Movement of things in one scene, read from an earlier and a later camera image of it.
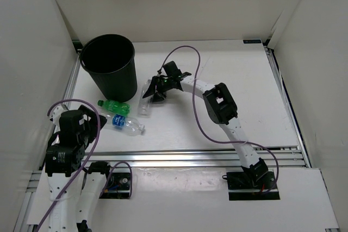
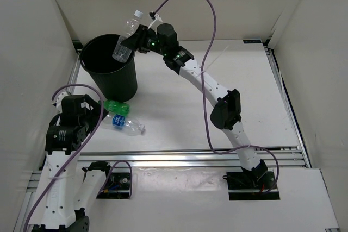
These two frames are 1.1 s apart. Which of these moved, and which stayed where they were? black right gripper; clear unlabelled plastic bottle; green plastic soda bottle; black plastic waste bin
Moved: black right gripper; clear unlabelled plastic bottle
Stayed: black plastic waste bin; green plastic soda bottle
